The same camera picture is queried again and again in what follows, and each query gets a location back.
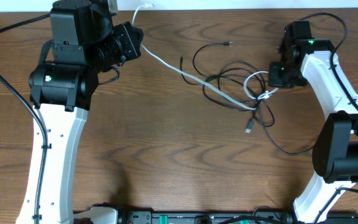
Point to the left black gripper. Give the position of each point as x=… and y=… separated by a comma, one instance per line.
x=125, y=36

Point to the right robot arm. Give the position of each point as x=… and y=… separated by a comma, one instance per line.
x=309, y=61

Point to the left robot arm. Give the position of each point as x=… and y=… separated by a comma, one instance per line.
x=85, y=43

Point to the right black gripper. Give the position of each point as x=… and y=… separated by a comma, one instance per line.
x=275, y=81

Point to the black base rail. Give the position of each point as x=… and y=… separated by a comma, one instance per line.
x=262, y=216

